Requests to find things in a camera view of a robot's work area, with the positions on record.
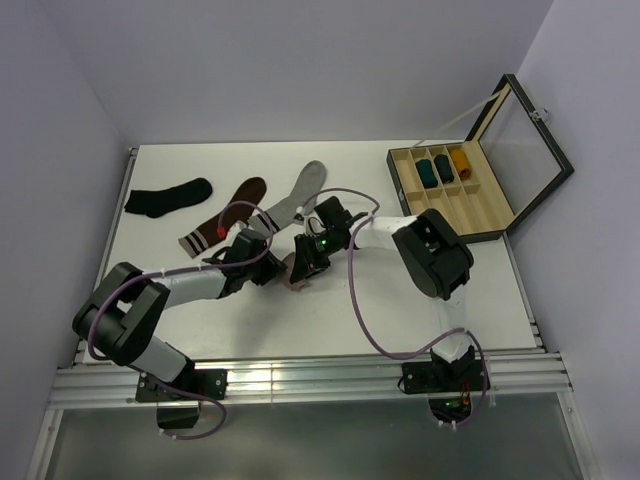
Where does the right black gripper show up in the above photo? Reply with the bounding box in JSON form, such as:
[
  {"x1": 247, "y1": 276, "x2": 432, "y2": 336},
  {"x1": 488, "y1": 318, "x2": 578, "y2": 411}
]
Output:
[{"x1": 291, "y1": 229, "x2": 340, "y2": 284}]

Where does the beige sock with red stripes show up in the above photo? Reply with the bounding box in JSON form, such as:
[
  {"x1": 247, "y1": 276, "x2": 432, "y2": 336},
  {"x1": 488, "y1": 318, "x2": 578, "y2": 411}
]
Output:
[{"x1": 279, "y1": 252, "x2": 307, "y2": 292}]

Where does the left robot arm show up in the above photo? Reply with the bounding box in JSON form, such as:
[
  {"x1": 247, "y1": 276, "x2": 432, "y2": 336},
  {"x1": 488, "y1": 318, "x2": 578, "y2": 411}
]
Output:
[{"x1": 72, "y1": 229, "x2": 286, "y2": 399}]

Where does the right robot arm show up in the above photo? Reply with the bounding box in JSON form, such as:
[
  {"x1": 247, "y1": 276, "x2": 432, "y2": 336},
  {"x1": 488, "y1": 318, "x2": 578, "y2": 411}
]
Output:
[{"x1": 289, "y1": 196, "x2": 480, "y2": 390}]

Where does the grey striped sock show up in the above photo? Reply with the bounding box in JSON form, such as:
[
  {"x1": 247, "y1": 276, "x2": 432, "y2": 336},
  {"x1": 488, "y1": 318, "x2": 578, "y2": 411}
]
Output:
[{"x1": 247, "y1": 160, "x2": 327, "y2": 235}]

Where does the brown striped sock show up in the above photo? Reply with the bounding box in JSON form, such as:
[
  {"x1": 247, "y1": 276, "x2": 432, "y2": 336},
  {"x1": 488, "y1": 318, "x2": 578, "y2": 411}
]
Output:
[{"x1": 178, "y1": 177, "x2": 267, "y2": 258}]

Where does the black sock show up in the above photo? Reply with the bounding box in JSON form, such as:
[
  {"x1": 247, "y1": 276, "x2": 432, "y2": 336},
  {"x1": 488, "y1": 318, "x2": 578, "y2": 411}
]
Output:
[{"x1": 124, "y1": 178, "x2": 213, "y2": 219}]

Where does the teal rolled sock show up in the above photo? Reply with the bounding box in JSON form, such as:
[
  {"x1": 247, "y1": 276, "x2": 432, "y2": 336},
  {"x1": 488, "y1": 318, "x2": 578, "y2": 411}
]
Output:
[{"x1": 415, "y1": 159, "x2": 439, "y2": 189}]

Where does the dark blue rolled sock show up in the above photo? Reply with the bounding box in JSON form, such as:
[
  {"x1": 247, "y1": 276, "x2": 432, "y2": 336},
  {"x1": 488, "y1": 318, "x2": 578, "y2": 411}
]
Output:
[{"x1": 434, "y1": 154, "x2": 455, "y2": 184}]

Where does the mustard rolled sock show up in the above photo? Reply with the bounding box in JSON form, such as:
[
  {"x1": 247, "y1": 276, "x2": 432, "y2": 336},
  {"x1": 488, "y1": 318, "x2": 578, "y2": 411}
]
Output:
[{"x1": 450, "y1": 149, "x2": 472, "y2": 180}]

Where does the black compartment box with lid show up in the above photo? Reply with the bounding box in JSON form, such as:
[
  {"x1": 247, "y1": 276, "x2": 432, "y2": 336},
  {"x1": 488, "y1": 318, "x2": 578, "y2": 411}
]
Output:
[{"x1": 386, "y1": 74, "x2": 574, "y2": 243}]

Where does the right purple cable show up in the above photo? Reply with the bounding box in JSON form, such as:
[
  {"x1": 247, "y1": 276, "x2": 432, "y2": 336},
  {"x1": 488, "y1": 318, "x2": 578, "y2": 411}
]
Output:
[{"x1": 302, "y1": 187, "x2": 494, "y2": 431}]

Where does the purple cable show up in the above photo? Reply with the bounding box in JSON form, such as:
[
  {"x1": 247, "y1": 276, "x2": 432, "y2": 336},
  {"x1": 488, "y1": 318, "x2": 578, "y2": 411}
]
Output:
[
  {"x1": 302, "y1": 187, "x2": 494, "y2": 431},
  {"x1": 87, "y1": 200, "x2": 274, "y2": 441}
]

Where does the aluminium frame rail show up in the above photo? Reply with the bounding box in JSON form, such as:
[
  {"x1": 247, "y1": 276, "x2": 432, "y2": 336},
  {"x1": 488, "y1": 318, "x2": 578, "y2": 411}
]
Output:
[{"x1": 47, "y1": 352, "x2": 573, "y2": 410}]

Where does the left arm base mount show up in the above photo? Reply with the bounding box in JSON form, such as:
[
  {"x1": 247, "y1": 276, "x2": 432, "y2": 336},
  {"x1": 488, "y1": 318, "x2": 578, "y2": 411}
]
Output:
[{"x1": 134, "y1": 369, "x2": 227, "y2": 441}]

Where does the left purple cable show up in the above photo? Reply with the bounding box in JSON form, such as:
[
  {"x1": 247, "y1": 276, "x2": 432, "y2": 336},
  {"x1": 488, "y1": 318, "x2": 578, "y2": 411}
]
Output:
[{"x1": 87, "y1": 200, "x2": 274, "y2": 441}]

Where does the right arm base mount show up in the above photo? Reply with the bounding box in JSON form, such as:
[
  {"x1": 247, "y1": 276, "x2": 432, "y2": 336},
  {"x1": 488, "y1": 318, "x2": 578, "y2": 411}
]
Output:
[{"x1": 397, "y1": 360, "x2": 491, "y2": 424}]

